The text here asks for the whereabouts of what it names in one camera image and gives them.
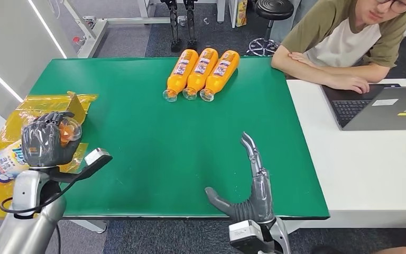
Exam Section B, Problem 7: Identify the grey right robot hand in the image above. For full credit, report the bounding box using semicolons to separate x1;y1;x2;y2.
205;132;276;225

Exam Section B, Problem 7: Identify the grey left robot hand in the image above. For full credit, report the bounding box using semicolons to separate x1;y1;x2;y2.
21;111;83;169

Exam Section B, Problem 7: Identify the orange juice bottle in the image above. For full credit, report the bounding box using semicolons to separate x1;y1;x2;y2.
182;48;220;101
199;50;241;103
162;49;199;103
0;117;83;186

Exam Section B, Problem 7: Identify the yellow plastic wrapped carton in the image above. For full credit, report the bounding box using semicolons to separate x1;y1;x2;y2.
0;91;99;220

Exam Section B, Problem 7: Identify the green table mat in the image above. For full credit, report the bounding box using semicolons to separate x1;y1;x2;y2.
27;57;331;220

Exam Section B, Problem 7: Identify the grey open laptop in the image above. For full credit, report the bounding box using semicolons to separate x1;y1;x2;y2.
321;83;406;132

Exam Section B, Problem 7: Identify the black stand leg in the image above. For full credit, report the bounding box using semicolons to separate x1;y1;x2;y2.
163;0;183;53
183;0;199;50

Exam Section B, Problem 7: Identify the yellow printed carton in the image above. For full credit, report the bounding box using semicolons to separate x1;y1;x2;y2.
236;0;249;28

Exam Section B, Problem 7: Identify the black round stool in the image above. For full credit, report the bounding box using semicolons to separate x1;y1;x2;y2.
246;0;295;58

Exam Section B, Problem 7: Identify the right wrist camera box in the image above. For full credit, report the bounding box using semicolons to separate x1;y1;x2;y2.
228;220;272;254

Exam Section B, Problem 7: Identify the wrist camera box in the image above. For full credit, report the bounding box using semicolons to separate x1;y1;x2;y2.
228;220;272;254
84;148;112;167

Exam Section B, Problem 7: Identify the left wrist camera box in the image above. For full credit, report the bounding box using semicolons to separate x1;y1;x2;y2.
84;148;112;167

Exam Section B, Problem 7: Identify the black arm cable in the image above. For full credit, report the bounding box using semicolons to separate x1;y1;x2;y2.
0;175;82;215

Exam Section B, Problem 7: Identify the white table frame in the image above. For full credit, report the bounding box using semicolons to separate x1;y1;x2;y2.
62;0;227;59

